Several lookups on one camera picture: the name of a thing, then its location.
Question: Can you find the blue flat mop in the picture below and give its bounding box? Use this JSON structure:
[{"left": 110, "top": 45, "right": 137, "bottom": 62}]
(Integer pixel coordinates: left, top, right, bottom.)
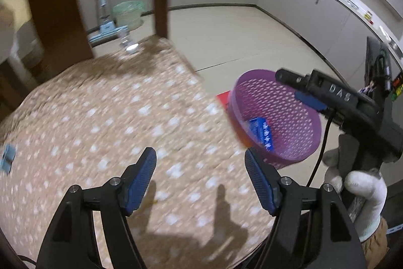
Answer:
[{"left": 89, "top": 0, "right": 128, "bottom": 47}]

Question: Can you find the metal clamp on cushion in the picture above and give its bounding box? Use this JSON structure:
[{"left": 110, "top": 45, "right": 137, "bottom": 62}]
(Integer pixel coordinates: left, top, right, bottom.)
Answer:
[{"left": 119, "top": 29, "right": 139, "bottom": 54}]

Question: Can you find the white gloved right hand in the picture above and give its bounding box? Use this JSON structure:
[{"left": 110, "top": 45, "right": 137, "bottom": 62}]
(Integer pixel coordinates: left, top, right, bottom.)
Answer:
[{"left": 322, "top": 149, "right": 387, "bottom": 242}]

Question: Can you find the purple plastic basket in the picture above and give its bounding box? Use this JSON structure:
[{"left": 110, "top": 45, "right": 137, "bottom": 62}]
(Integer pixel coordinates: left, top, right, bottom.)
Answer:
[{"left": 227, "top": 69, "right": 322, "bottom": 169}]

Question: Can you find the green lined waste bin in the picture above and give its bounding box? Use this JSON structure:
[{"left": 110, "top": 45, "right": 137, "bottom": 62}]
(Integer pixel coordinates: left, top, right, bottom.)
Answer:
[{"left": 113, "top": 1, "right": 145, "bottom": 31}]

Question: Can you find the red floor mat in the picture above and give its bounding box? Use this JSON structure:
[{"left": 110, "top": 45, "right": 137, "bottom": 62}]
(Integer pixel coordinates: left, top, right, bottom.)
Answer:
[{"left": 217, "top": 91, "right": 230, "bottom": 109}]

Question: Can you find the dark wooden chair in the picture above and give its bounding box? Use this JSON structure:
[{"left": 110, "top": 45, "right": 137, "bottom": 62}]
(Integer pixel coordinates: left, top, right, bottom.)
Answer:
[{"left": 0, "top": 0, "right": 172, "bottom": 112}]

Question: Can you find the blue carton with red label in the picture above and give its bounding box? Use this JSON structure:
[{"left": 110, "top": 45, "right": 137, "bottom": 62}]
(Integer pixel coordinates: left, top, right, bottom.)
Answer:
[{"left": 249, "top": 117, "right": 275, "bottom": 152}]

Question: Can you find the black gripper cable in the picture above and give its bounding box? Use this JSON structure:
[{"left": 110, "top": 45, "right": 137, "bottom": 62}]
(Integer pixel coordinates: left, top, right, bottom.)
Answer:
[{"left": 307, "top": 115, "right": 335, "bottom": 188}]

